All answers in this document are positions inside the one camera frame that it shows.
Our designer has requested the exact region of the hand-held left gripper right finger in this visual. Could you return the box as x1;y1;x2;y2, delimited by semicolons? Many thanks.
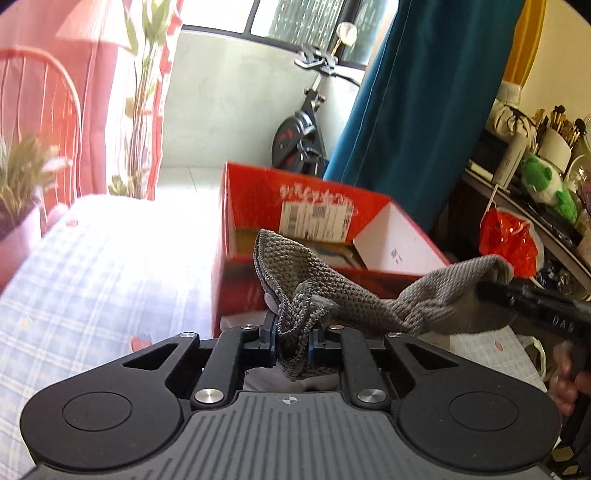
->
308;324;456;411

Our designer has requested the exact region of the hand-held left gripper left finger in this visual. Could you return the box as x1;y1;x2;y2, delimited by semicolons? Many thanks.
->
121;314;280;411

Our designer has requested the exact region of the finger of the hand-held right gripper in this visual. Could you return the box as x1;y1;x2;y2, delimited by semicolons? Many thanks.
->
475;281;537;316

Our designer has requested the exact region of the grey knitted cloth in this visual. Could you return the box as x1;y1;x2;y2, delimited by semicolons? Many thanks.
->
253;228;515;382

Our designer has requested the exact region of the red strawberry print cardboard box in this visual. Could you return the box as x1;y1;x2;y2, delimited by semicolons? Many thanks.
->
211;161;451;340

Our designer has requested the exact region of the person's right hand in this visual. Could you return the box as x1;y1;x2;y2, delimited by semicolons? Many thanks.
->
549;343;579;417

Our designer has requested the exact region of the red plastic bag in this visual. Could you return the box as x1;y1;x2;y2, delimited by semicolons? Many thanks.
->
478;207;546;280

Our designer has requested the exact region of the dark wooden desk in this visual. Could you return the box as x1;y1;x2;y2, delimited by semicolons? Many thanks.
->
444;159;591;298

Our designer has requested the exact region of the green plush toy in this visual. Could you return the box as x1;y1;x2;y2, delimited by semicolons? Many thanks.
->
521;154;581;223

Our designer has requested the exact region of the white bottle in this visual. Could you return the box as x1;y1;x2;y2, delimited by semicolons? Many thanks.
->
493;134;530;188

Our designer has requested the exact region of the white cup of brushes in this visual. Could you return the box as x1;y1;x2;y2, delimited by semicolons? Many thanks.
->
531;105;588;163

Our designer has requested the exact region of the teal curtain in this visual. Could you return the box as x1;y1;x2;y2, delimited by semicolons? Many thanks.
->
322;0;528;234

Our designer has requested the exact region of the black exercise bike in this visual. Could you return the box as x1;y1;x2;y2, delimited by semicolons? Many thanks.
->
270;21;364;177

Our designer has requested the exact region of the yellow curtain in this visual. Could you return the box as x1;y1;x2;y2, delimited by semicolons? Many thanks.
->
501;0;548;89

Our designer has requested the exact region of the window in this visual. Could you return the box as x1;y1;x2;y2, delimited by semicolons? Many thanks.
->
181;0;403;77

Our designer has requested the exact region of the white drawstring bag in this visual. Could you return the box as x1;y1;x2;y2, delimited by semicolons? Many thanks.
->
485;80;539;145

